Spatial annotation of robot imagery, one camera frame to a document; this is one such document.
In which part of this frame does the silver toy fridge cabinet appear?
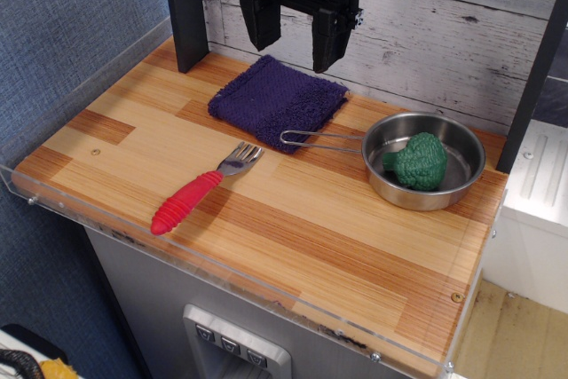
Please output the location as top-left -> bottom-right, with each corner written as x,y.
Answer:
87,230 -> 404,378

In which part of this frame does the yellow object bottom left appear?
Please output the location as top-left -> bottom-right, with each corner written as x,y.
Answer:
39,359 -> 80,379

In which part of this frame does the white side counter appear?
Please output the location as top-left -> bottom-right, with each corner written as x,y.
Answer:
482,120 -> 567,312

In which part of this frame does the grey dispenser button panel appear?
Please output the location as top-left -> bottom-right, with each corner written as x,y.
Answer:
183,304 -> 293,378

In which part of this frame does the black vertical post right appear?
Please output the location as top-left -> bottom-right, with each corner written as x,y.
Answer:
495,0 -> 567,173

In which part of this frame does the red handled metal fork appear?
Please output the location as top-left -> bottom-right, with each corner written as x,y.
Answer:
150,141 -> 263,235

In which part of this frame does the small steel pan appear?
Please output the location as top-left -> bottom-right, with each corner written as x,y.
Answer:
280,112 -> 487,212

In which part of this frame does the black vertical post left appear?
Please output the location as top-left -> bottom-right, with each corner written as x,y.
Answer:
168,0 -> 209,74

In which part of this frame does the clear acrylic table guard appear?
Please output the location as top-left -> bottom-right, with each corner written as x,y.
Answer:
0,17 -> 509,379

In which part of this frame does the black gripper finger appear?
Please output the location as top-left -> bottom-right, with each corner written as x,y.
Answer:
240,0 -> 281,51
312,9 -> 355,73

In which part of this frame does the black vertical post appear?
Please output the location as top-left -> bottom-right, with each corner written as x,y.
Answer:
168,0 -> 209,74
495,0 -> 567,173

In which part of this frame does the purple terry rag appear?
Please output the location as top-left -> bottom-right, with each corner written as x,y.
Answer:
208,55 -> 348,154

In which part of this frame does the green toy broccoli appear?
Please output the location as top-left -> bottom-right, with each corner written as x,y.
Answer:
382,132 -> 447,191

